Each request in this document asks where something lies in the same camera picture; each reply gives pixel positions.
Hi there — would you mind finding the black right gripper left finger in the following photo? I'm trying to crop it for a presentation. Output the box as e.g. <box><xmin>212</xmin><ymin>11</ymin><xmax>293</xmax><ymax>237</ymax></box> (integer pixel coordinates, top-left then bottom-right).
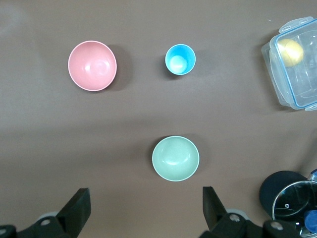
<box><xmin>0</xmin><ymin>187</ymin><xmax>92</xmax><ymax>238</ymax></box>

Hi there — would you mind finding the yellow lemon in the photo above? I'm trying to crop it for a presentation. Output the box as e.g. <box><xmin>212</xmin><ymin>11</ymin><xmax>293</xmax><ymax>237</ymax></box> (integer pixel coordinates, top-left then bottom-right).
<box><xmin>277</xmin><ymin>38</ymin><xmax>305</xmax><ymax>67</ymax></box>

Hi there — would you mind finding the light blue cup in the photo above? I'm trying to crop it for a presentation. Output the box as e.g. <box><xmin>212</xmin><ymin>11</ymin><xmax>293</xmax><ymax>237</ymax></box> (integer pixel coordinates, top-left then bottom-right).
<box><xmin>165</xmin><ymin>44</ymin><xmax>197</xmax><ymax>76</ymax></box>

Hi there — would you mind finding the glass lid with blue knob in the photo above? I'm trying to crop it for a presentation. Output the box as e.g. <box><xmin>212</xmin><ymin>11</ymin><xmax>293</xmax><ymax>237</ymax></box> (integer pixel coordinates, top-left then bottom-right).
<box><xmin>271</xmin><ymin>180</ymin><xmax>317</xmax><ymax>238</ymax></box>

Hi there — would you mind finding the clear plastic lidded container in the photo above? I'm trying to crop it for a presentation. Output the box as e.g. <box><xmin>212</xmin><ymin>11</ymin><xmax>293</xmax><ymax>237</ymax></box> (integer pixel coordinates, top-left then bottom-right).
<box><xmin>261</xmin><ymin>16</ymin><xmax>317</xmax><ymax>112</ymax></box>

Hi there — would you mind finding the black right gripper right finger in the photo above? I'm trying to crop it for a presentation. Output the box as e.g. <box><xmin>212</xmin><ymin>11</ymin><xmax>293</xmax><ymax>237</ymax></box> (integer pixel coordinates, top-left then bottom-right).
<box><xmin>200</xmin><ymin>186</ymin><xmax>305</xmax><ymax>238</ymax></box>

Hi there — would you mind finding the black pot with blue handle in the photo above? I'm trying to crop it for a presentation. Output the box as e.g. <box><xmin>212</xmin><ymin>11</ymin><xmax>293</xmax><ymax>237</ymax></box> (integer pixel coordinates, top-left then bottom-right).
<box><xmin>259</xmin><ymin>169</ymin><xmax>317</xmax><ymax>238</ymax></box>

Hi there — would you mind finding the pink bowl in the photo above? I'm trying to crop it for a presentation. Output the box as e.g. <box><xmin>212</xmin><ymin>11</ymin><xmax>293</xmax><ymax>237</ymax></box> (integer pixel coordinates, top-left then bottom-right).
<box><xmin>67</xmin><ymin>40</ymin><xmax>117</xmax><ymax>92</ymax></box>

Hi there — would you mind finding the light green bowl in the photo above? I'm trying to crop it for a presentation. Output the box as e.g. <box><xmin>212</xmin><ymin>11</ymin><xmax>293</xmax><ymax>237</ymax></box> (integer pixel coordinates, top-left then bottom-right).
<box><xmin>152</xmin><ymin>135</ymin><xmax>200</xmax><ymax>182</ymax></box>

